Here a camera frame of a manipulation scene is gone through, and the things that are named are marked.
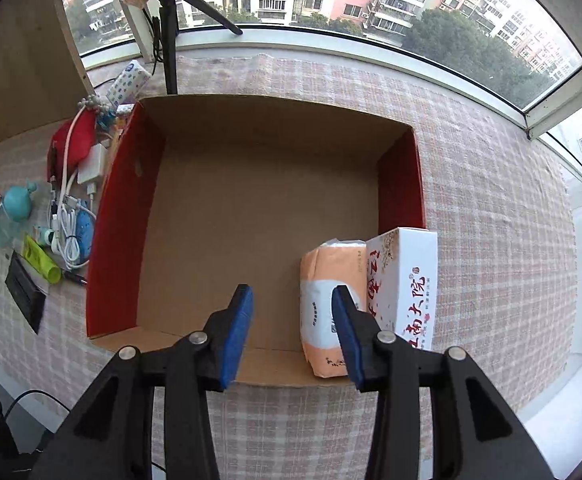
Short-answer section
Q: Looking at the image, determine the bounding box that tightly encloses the orange tissue pack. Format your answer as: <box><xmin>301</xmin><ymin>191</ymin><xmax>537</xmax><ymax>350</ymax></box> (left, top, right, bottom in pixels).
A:
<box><xmin>299</xmin><ymin>240</ymin><xmax>372</xmax><ymax>380</ymax></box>

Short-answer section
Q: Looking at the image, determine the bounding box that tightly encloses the red cardboard box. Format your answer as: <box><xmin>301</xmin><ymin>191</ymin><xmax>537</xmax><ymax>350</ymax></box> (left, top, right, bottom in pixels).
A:
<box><xmin>85</xmin><ymin>94</ymin><xmax>427</xmax><ymax>388</ymax></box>

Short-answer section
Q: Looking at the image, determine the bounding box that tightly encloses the pink checked tablecloth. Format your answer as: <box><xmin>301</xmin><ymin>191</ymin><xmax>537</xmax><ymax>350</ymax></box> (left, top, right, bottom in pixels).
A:
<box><xmin>0</xmin><ymin>52</ymin><xmax>579</xmax><ymax>480</ymax></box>

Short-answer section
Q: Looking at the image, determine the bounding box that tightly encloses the black ring light cable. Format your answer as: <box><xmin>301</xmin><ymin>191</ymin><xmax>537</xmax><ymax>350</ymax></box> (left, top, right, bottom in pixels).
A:
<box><xmin>88</xmin><ymin>10</ymin><xmax>166</xmax><ymax>92</ymax></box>

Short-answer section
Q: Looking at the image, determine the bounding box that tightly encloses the black wallet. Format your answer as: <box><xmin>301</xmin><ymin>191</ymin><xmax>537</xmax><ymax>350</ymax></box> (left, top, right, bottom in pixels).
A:
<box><xmin>5</xmin><ymin>251</ymin><xmax>46</xmax><ymax>335</ymax></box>

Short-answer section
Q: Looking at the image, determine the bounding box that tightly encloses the wooden cabinet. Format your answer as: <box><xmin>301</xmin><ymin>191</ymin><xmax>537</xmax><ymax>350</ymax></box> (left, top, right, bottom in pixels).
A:
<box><xmin>0</xmin><ymin>0</ymin><xmax>89</xmax><ymax>221</ymax></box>

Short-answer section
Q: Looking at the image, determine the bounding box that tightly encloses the white red-print tissue box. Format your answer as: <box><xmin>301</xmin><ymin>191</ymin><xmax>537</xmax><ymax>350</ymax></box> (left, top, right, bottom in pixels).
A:
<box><xmin>366</xmin><ymin>227</ymin><xmax>439</xmax><ymax>353</ymax></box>

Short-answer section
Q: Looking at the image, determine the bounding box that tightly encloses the black tripod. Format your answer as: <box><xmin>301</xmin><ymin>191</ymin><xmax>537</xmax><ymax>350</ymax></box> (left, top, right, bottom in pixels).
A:
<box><xmin>146</xmin><ymin>0</ymin><xmax>244</xmax><ymax>96</ymax></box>

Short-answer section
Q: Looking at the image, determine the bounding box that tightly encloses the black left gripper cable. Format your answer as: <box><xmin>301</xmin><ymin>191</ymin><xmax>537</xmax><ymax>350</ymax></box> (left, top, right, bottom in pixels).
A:
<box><xmin>1</xmin><ymin>389</ymin><xmax>72</xmax><ymax>461</ymax></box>

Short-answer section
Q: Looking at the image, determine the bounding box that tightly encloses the red pouch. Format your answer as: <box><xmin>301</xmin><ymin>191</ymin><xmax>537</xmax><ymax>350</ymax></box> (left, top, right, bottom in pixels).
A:
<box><xmin>47</xmin><ymin>109</ymin><xmax>96</xmax><ymax>181</ymax></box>

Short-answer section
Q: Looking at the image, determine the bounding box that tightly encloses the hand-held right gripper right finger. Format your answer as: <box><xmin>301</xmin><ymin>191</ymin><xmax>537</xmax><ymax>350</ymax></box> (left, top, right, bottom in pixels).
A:
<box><xmin>331</xmin><ymin>284</ymin><xmax>557</xmax><ymax>480</ymax></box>

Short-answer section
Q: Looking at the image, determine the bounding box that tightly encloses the white flat band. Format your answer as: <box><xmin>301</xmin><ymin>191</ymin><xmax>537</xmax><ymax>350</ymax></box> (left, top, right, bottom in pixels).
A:
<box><xmin>60</xmin><ymin>110</ymin><xmax>89</xmax><ymax>196</ymax></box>

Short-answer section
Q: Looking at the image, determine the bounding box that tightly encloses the polka-dot tissue pack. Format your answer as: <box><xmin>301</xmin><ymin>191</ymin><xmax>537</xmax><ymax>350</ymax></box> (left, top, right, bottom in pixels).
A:
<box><xmin>105</xmin><ymin>60</ymin><xmax>152</xmax><ymax>111</ymax></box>

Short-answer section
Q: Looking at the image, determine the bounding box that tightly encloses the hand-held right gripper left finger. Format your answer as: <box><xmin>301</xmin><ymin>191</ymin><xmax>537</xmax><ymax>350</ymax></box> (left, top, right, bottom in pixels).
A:
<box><xmin>30</xmin><ymin>284</ymin><xmax>255</xmax><ymax>480</ymax></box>

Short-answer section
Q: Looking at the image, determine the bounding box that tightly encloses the small toy keychain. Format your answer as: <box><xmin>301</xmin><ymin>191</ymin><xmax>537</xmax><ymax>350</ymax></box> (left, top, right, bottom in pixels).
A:
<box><xmin>96</xmin><ymin>107</ymin><xmax>120</xmax><ymax>132</ymax></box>

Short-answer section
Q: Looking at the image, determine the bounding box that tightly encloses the white window frame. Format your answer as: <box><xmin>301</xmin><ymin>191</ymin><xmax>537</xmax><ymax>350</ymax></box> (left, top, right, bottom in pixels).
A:
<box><xmin>56</xmin><ymin>0</ymin><xmax>582</xmax><ymax>281</ymax></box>

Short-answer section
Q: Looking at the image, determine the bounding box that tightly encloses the white charger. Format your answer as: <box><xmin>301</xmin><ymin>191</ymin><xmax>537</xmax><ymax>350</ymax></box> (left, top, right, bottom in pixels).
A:
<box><xmin>77</xmin><ymin>143</ymin><xmax>109</xmax><ymax>186</ymax></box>

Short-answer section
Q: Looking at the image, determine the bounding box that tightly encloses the grey bead string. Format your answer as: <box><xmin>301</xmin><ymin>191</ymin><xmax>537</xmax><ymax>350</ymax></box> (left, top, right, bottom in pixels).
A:
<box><xmin>77</xmin><ymin>95</ymin><xmax>114</xmax><ymax>117</ymax></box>

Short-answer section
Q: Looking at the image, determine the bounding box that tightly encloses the white cable bundle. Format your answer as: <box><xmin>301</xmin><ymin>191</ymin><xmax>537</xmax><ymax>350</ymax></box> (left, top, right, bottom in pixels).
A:
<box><xmin>48</xmin><ymin>180</ymin><xmax>94</xmax><ymax>268</ymax></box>

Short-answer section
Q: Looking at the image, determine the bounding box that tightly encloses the green tube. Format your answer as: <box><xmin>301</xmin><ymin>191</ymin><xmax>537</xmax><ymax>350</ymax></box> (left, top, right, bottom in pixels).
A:
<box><xmin>23</xmin><ymin>235</ymin><xmax>62</xmax><ymax>283</ymax></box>

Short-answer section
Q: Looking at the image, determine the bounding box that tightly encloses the teal-capped clear bottle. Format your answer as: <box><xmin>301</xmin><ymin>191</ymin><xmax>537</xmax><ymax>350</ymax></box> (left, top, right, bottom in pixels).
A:
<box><xmin>0</xmin><ymin>180</ymin><xmax>39</xmax><ymax>248</ymax></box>

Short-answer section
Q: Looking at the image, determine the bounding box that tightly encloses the blue case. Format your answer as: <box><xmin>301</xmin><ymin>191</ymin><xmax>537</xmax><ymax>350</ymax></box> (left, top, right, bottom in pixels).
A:
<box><xmin>71</xmin><ymin>200</ymin><xmax>96</xmax><ymax>261</ymax></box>

